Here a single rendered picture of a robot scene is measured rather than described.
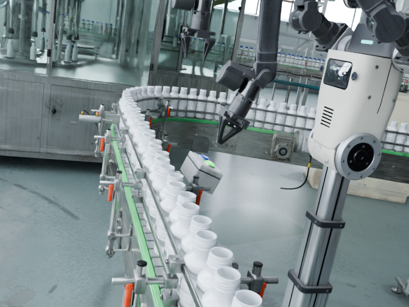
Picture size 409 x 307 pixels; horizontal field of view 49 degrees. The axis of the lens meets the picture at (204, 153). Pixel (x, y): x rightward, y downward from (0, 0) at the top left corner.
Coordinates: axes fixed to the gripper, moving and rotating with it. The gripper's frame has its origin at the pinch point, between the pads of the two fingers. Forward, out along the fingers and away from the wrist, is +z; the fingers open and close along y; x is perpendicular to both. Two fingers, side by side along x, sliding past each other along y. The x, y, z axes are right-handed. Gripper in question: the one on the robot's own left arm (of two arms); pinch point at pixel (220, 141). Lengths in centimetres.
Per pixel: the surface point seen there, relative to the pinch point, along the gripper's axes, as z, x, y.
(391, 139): -36, 133, -94
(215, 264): 10, -18, 64
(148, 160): 13.1, -18.2, 5.7
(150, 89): 5, -2, -114
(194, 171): 11.1, -3.5, 2.4
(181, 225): 12, -18, 46
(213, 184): 12.0, 3.0, 4.2
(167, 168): 9.5, -17.0, 20.2
